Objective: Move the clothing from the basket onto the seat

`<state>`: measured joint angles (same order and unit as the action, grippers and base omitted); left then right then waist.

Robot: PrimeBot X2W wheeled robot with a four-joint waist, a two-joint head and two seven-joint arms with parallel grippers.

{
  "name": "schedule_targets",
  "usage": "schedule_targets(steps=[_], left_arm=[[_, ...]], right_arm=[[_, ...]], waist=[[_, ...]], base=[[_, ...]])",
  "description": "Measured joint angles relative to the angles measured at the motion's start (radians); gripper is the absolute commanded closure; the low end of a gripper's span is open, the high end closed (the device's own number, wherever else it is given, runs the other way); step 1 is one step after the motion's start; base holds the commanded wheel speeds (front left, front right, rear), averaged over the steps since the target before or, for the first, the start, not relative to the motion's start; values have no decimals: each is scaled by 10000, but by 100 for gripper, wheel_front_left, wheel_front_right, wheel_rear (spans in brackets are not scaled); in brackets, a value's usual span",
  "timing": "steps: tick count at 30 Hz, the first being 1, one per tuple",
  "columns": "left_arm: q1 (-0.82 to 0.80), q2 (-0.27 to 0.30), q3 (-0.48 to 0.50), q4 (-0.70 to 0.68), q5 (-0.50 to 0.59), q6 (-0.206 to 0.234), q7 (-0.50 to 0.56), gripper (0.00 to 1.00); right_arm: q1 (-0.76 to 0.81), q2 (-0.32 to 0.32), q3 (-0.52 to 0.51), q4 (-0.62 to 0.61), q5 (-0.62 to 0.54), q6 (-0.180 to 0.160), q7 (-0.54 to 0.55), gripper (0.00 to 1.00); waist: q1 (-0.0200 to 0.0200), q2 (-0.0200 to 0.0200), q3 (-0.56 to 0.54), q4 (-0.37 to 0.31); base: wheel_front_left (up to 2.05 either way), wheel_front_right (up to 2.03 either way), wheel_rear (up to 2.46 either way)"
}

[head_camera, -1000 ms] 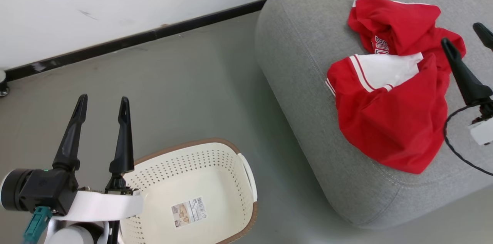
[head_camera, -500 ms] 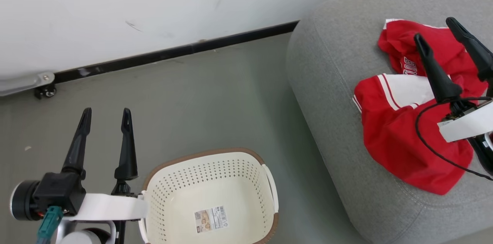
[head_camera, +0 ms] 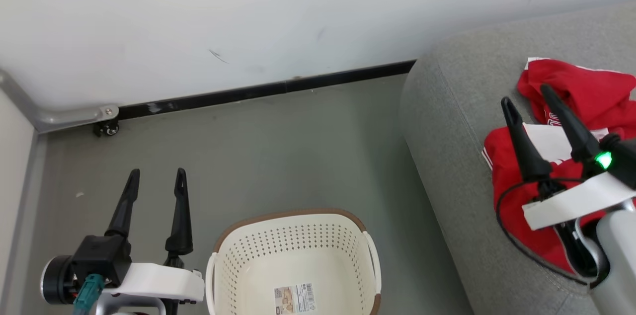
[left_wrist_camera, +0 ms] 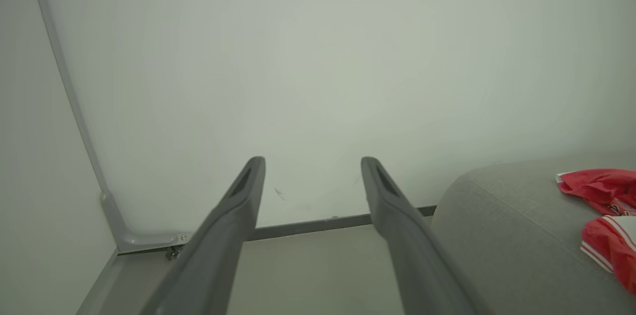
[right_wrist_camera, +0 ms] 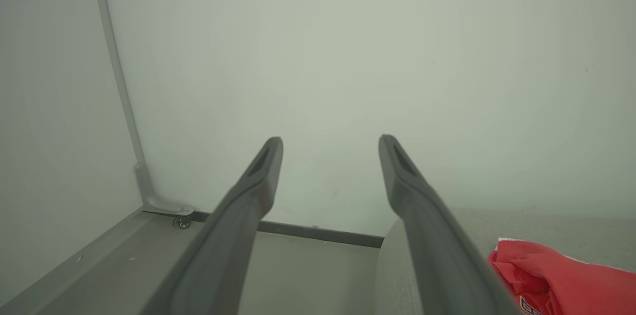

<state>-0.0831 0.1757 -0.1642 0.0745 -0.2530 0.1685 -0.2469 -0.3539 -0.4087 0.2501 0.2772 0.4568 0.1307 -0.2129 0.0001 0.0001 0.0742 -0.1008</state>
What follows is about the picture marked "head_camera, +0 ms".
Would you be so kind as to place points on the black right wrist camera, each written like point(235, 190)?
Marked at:
point(623, 161)

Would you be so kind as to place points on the black caster wheel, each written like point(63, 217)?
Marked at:
point(108, 128)

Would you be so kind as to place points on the round black left gripper motor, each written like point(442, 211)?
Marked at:
point(55, 280)

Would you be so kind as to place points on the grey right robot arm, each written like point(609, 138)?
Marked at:
point(616, 255)

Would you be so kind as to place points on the black baseboard strip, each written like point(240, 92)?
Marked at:
point(258, 90)

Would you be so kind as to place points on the teal left camera plug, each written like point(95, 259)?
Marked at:
point(88, 292)

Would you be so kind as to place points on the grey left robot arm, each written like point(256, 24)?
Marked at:
point(129, 306)

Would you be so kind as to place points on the grey fabric sofa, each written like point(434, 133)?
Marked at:
point(447, 131)

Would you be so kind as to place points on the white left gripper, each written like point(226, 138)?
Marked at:
point(159, 282)

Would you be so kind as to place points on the paper label sticker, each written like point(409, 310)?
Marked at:
point(294, 298)

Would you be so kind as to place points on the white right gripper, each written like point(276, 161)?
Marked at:
point(576, 203)

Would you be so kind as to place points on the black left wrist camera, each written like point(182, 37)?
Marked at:
point(102, 258)

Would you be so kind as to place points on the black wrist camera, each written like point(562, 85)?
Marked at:
point(102, 258)
point(623, 161)

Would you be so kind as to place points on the grey partition base rail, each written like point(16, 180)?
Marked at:
point(25, 215)

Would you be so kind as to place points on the red printed jersey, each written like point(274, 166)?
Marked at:
point(591, 86)

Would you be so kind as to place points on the red shorts with white stripes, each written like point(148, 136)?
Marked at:
point(536, 246)

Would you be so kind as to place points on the white perforated laundry basket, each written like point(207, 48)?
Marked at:
point(293, 250)

